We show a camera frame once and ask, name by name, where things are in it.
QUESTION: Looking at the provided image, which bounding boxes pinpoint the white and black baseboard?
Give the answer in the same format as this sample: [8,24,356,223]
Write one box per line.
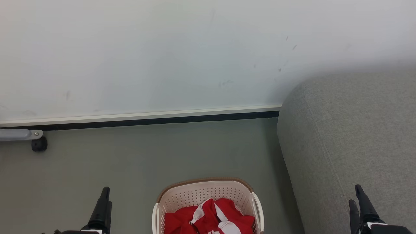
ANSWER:
[0,105,282,131]

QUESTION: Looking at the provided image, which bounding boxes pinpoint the grey fabric sofa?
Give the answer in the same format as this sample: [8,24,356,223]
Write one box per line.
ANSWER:
[277,67,416,234]

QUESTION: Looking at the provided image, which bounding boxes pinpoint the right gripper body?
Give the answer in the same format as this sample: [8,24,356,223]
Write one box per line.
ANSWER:
[356,222,414,234]

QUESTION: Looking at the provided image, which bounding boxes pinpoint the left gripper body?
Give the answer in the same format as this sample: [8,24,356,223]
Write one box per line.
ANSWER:
[42,229,103,234]

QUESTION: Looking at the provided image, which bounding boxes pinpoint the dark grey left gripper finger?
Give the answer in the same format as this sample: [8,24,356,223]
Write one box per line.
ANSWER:
[88,187,110,230]
[102,201,112,234]

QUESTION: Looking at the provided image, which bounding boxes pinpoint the white perforated plastic laundry basket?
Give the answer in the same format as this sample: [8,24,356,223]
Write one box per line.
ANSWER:
[152,177,264,234]

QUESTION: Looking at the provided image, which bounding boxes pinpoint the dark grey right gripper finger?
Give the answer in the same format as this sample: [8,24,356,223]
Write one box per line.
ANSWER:
[349,200,360,234]
[355,185,380,225]

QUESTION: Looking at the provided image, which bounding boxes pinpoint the plain red garment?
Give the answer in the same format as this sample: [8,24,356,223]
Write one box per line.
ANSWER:
[165,206,199,234]

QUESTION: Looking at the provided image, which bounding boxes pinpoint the red Bulls basketball jersey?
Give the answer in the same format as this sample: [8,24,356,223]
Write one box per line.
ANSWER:
[190,198,255,234]

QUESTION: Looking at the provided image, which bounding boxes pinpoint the grey metal furniture leg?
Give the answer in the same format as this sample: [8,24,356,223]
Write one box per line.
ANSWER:
[0,129,43,142]

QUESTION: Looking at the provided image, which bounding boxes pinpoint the black caster wheel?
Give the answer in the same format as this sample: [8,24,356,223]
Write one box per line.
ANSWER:
[31,136,48,152]

